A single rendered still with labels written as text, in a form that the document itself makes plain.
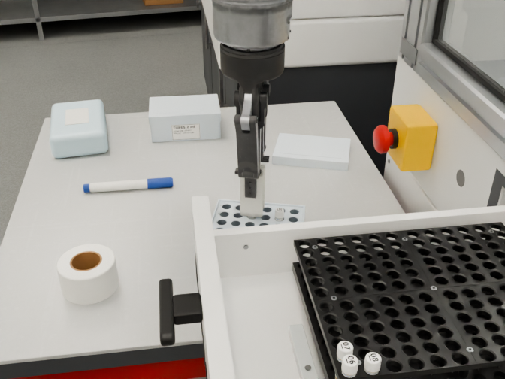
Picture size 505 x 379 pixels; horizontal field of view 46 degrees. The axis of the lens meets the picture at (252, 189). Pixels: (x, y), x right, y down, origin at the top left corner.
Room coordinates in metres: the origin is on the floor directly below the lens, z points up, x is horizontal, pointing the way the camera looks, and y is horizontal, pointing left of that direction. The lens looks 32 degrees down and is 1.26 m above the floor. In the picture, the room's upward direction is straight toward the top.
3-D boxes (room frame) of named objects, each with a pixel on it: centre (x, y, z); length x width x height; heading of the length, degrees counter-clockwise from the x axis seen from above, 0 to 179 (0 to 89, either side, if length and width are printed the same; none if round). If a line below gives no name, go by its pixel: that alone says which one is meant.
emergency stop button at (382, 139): (0.74, -0.19, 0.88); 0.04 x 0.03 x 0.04; 8
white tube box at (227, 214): (0.66, -0.01, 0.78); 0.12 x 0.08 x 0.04; 82
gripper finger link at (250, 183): (0.64, 0.00, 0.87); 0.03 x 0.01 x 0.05; 172
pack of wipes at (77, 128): (0.97, 0.31, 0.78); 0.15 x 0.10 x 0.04; 14
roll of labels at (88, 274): (0.57, 0.20, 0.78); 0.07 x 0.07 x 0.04
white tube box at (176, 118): (1.00, 0.12, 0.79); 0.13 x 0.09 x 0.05; 97
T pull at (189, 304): (0.37, 0.06, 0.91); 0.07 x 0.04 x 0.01; 8
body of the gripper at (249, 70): (0.67, 0.00, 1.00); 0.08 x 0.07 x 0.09; 172
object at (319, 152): (0.90, -0.10, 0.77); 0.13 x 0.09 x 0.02; 80
